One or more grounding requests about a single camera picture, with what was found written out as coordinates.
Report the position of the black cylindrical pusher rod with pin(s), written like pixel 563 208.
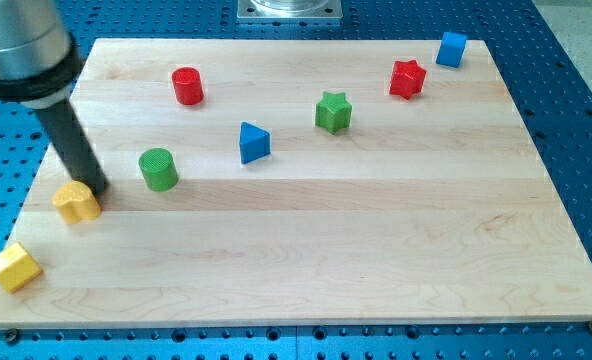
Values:
pixel 61 124

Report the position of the yellow hexagon block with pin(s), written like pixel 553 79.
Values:
pixel 17 268

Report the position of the green star block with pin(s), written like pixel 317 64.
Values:
pixel 333 112

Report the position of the red cylinder block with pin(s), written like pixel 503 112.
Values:
pixel 187 85

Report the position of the blue cube block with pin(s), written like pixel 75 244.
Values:
pixel 451 49

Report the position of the yellow heart block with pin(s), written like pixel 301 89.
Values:
pixel 75 201

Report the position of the red star block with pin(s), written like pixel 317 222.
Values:
pixel 407 79

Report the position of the left board clamp screw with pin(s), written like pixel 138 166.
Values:
pixel 11 336

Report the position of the black collar white tool mount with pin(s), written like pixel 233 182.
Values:
pixel 46 83

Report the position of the blue triangle block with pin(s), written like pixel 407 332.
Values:
pixel 254 143

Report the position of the green cylinder block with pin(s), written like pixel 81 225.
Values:
pixel 158 169

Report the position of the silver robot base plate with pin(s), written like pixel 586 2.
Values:
pixel 289 9

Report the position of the wooden board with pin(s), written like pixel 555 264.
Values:
pixel 437 209

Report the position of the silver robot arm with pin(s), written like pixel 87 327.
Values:
pixel 39 60

